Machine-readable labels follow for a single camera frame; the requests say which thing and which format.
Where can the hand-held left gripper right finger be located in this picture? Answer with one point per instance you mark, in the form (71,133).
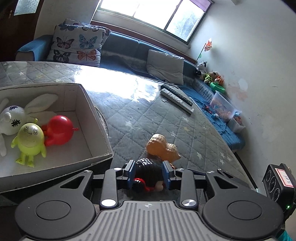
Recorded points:
(165,172)

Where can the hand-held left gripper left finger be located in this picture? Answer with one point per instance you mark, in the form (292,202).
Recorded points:
(131,172)

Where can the black round toy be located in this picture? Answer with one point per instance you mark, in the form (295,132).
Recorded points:
(148,169)

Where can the black cardboard box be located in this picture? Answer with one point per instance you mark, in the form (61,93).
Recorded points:
(69,148)

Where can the red round toy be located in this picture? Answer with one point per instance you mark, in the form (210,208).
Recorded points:
(60,129)

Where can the green round toy figure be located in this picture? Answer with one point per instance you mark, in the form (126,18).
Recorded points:
(30,136)

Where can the white rabbit plush toy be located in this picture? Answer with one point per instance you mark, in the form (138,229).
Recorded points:
(9,118)

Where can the grey quilted desktop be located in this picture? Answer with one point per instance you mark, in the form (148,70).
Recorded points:
(138,109)

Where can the orange peanut toy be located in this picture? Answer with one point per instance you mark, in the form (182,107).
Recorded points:
(161,146)

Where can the white remote control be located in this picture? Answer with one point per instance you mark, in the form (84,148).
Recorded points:
(178,102)

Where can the small clear plastic box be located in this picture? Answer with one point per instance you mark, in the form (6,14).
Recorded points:
(235,122)

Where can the scattered small toy pieces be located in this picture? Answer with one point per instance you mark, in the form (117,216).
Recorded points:
(211,112)

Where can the black remote control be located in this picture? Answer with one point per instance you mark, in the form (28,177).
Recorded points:
(178,93)

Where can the clear plastic storage container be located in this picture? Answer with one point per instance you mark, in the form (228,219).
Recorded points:
(223,106)

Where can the green bowl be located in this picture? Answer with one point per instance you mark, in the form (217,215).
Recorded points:
(217,87)

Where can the yellow green plush toy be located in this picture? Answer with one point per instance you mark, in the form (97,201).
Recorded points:
(210,77)

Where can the white pillow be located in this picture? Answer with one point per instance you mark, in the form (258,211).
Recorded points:
(165,67)

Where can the orange plush toy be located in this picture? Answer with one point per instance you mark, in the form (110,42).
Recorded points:
(219,80)

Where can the black and white cow plush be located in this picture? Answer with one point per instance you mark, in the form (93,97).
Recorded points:
(201,68)

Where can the blue sofa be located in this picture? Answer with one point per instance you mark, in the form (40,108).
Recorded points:
(129,46)

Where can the orange pinwheel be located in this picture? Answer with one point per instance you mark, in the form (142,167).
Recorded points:
(208,44)

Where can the butterfly print pillow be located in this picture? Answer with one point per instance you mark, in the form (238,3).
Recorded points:
(76,46)
(105,33)

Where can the window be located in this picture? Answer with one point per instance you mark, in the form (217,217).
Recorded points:
(150,14)

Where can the purple curtain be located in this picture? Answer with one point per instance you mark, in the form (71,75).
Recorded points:
(202,3)

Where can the dark wooden door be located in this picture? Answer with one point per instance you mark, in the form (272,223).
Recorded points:
(7,34)

